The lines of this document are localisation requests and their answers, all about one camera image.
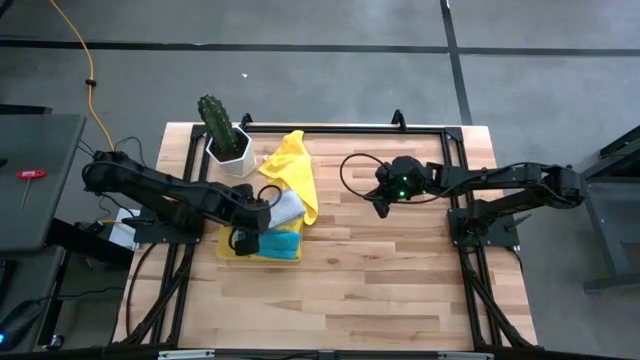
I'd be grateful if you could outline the yellow translucent plastic tray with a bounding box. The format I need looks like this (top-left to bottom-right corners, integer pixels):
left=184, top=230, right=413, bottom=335
left=216, top=214, right=305, bottom=264

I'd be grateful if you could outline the black aluminium table frame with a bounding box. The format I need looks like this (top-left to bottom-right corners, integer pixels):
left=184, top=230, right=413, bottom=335
left=110, top=108, right=540, bottom=357

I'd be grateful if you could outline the white box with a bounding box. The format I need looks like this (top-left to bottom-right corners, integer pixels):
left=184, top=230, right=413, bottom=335
left=106, top=207, right=142, bottom=251

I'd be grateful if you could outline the white hexagonal plant pot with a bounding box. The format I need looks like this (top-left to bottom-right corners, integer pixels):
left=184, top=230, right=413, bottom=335
left=204, top=124, right=258, bottom=180

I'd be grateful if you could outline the thin black floor cable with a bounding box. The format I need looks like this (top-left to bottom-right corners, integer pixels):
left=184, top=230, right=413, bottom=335
left=77, top=135, right=147, bottom=221

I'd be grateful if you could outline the teal microfiber towel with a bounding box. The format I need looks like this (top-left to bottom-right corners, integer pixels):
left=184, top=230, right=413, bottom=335
left=256, top=228, right=302, bottom=261

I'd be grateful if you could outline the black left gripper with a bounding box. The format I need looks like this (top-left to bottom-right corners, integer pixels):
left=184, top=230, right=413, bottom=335
left=233, top=183, right=272, bottom=257

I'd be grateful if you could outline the dark metal stand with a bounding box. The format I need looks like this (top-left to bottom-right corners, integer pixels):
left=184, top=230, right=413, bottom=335
left=582, top=124, right=640, bottom=291

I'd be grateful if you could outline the orange extension cable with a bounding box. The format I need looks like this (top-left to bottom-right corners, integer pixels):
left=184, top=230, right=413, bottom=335
left=48, top=0, right=117, bottom=152

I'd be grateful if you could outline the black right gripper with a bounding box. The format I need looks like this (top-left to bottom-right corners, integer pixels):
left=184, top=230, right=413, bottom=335
left=363, top=155, right=434, bottom=220

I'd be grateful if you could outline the grey side table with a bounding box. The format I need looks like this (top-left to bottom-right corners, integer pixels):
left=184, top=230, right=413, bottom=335
left=0, top=113, right=87, bottom=253

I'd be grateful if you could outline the grey microfiber towel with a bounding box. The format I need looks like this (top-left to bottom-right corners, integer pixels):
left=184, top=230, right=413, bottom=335
left=268, top=188, right=307, bottom=230

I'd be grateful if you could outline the green cactus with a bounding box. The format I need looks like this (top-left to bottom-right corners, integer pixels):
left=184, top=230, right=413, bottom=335
left=196, top=94, right=240, bottom=155

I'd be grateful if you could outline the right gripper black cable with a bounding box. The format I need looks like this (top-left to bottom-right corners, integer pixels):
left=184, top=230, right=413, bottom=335
left=339, top=152, right=454, bottom=205

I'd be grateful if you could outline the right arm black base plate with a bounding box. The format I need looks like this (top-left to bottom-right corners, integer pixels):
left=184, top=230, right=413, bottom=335
left=447, top=207, right=521, bottom=250

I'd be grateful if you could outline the black low shelf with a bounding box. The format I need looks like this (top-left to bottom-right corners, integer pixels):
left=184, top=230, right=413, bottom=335
left=45, top=217, right=135, bottom=267

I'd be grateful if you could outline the red-handled T wrench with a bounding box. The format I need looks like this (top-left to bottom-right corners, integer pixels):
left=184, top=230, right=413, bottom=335
left=15, top=168, right=47, bottom=209

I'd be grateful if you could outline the silver frame bracket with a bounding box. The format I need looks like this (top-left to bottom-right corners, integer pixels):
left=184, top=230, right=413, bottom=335
left=437, top=351, right=495, bottom=360
left=157, top=349, right=216, bottom=360

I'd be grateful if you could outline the black computer mouse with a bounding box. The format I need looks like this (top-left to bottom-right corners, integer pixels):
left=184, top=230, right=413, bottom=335
left=0, top=298, right=46, bottom=351

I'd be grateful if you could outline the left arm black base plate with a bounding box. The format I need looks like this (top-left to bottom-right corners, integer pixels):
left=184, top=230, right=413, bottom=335
left=121, top=212, right=202, bottom=245

